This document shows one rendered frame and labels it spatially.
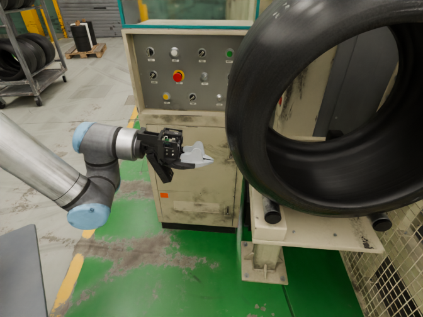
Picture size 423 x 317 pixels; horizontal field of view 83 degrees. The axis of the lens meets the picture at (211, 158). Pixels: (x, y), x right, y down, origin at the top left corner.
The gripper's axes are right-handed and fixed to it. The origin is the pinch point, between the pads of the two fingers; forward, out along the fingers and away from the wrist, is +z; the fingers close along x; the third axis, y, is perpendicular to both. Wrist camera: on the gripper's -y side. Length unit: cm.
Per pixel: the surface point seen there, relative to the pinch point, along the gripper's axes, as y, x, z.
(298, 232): -15.9, -6.5, 29.8
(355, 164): 0.3, 10.4, 46.0
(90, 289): -108, 7, -56
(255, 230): -13.2, -10.5, 15.9
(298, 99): 12.8, 26.6, 26.7
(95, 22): -112, 846, -467
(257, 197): -11.5, 0.9, 16.6
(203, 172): -46, 51, -3
